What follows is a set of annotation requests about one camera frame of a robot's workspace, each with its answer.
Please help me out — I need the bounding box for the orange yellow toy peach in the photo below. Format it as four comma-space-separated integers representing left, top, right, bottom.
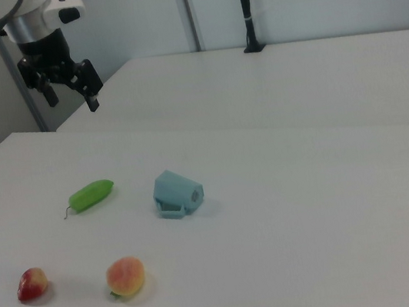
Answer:
102, 253, 150, 300

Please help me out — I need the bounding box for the white side table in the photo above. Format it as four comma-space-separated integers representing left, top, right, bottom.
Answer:
45, 15, 409, 182

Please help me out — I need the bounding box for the light blue plastic mug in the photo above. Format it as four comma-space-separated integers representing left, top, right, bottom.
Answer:
148, 164, 209, 222

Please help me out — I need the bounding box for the green toy cucumber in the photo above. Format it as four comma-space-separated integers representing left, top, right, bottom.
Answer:
58, 177, 119, 220

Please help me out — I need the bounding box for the red toy strawberry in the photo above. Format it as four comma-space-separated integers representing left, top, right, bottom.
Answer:
13, 265, 52, 304

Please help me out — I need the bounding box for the grey corner partition post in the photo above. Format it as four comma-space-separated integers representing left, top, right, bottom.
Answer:
0, 31, 49, 138

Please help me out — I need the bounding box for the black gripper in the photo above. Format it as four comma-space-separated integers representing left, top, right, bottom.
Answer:
12, 22, 108, 123

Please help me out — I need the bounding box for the black camera pole with base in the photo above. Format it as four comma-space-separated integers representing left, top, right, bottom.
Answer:
234, 0, 267, 55

